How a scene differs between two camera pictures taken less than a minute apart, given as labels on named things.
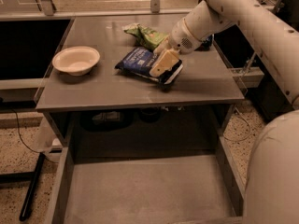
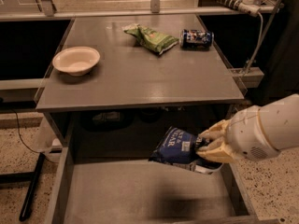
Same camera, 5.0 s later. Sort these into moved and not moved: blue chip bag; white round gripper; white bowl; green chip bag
Moved: white round gripper; blue chip bag
Not moved: green chip bag; white bowl
